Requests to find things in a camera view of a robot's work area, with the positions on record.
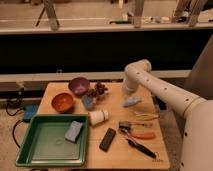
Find black remote control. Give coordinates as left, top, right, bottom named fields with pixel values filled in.
left=99, top=128, right=116, bottom=152

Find white paper cup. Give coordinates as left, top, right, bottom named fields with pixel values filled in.
left=89, top=110, right=109, bottom=126

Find yellow clip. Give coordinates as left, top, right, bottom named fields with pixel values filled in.
left=135, top=112, right=159, bottom=121

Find blue cup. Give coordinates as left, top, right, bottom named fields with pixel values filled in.
left=81, top=95, right=95, bottom=110

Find blue sponge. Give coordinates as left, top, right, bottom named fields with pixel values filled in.
left=65, top=121, right=83, bottom=142

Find light blue towel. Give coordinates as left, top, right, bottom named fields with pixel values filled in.
left=122, top=96, right=141, bottom=107

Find red bowl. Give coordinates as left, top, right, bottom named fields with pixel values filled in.
left=51, top=93, right=74, bottom=113

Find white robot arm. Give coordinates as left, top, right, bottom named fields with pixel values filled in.
left=123, top=59, right=213, bottom=171

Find purple grape bunch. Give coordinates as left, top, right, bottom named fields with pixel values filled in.
left=87, top=82, right=108, bottom=98

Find blue box on floor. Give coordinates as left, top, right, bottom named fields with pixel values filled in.
left=22, top=105, right=38, bottom=122

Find orange handled pliers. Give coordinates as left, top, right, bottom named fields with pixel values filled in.
left=119, top=129, right=156, bottom=140

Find purple bowl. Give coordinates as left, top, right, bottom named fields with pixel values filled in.
left=68, top=77, right=90, bottom=96

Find green plastic tray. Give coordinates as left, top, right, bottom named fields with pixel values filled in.
left=16, top=114, right=89, bottom=168

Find black handled tool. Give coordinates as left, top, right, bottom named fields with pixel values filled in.
left=127, top=139, right=156, bottom=159

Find black cable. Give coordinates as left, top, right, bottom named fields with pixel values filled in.
left=4, top=97, right=24, bottom=148

